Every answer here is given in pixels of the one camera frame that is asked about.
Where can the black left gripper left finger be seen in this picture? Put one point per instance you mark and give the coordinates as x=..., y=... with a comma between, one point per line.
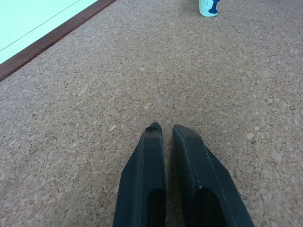
x=144, y=175

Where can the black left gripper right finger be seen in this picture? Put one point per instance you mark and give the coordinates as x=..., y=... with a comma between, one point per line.
x=206, y=179

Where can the white cup with blue print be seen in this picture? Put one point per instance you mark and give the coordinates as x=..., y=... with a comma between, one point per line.
x=205, y=9

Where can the blue pushpin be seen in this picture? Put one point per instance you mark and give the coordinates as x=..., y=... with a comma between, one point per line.
x=214, y=6

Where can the cork board with wooden frame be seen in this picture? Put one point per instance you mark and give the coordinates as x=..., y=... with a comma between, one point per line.
x=151, y=78

